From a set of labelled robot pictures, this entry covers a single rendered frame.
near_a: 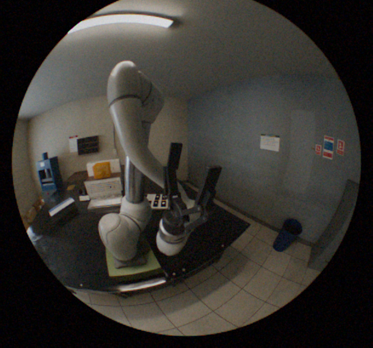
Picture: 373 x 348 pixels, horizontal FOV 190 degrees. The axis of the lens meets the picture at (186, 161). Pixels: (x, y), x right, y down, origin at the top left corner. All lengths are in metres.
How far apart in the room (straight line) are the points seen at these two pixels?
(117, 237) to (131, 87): 0.50
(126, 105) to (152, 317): 1.75
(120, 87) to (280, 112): 1.95
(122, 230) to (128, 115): 0.41
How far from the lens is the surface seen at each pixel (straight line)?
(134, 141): 0.28
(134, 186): 0.51
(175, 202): 0.27
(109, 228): 0.48
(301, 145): 1.91
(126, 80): 0.33
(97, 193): 1.45
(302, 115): 1.97
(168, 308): 1.59
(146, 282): 0.72
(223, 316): 1.64
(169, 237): 0.33
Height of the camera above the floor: 1.58
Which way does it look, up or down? 14 degrees down
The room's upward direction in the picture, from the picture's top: straight up
